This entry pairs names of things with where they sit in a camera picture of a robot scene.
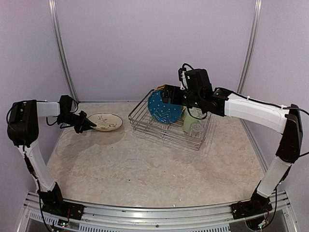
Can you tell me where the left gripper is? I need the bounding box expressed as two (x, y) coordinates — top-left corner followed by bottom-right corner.
(58, 110), (96, 133)

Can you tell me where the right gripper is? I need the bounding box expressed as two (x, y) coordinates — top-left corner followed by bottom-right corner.
(160, 84), (203, 108)

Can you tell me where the cream bird pattern plate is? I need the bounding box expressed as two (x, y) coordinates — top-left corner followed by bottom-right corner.
(87, 113), (123, 131)

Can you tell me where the blue polka dot plate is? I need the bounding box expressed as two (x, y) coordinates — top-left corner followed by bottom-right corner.
(147, 89), (183, 124)

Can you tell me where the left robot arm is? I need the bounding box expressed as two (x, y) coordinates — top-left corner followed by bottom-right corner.
(6, 95), (96, 220)

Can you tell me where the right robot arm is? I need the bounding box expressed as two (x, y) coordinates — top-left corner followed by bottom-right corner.
(161, 68), (303, 219)

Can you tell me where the yellow polka dot plate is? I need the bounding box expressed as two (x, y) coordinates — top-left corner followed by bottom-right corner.
(156, 84), (169, 90)

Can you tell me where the pale green mug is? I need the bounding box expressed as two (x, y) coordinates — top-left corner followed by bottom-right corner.
(181, 108), (202, 133)

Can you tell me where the clear glass cup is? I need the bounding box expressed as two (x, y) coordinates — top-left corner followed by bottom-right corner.
(188, 123), (206, 139)

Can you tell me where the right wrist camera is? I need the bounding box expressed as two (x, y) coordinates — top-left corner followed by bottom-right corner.
(178, 65), (192, 90)

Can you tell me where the metal wire dish rack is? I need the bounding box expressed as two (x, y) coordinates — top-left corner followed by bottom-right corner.
(128, 89), (216, 150)

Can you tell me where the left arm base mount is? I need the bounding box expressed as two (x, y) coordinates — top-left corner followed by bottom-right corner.
(42, 201), (84, 220)

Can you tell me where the aluminium front rail frame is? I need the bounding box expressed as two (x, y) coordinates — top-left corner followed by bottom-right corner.
(13, 191), (301, 232)

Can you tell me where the left aluminium corner post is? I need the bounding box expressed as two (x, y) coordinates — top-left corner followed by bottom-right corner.
(48, 0), (79, 102)

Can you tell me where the aluminium corner post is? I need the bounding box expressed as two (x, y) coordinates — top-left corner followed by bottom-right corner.
(48, 0), (79, 102)
(237, 0), (262, 94)

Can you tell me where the right aluminium corner post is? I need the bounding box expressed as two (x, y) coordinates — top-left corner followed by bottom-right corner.
(237, 0), (262, 94)

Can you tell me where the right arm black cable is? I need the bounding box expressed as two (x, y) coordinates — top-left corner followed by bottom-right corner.
(295, 106), (309, 160)

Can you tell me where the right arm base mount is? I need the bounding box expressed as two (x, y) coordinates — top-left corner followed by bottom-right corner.
(230, 200), (273, 220)

